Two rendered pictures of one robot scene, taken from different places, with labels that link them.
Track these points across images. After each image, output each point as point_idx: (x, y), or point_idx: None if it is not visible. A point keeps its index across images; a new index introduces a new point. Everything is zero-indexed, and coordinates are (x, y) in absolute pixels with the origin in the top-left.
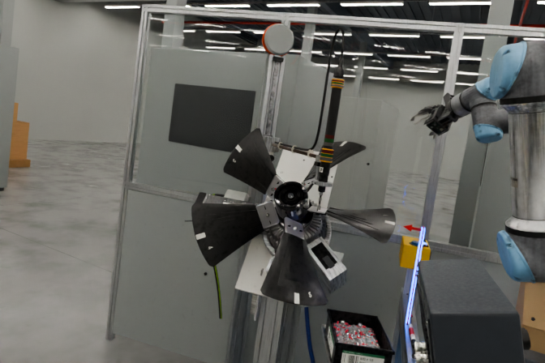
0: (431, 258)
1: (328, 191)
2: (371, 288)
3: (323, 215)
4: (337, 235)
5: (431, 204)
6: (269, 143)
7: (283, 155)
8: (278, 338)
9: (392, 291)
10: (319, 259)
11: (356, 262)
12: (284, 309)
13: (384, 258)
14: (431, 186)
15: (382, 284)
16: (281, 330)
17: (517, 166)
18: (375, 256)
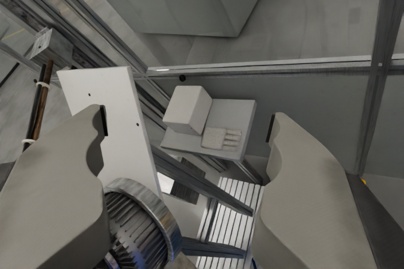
0: (397, 82)
1: (145, 155)
2: (307, 114)
3: (139, 248)
4: (238, 80)
5: (397, 8)
6: (45, 63)
7: (65, 92)
8: (198, 256)
9: (336, 114)
10: None
11: (277, 98)
12: (187, 247)
13: (314, 90)
14: None
15: (320, 111)
16: (199, 246)
17: None
18: (299, 91)
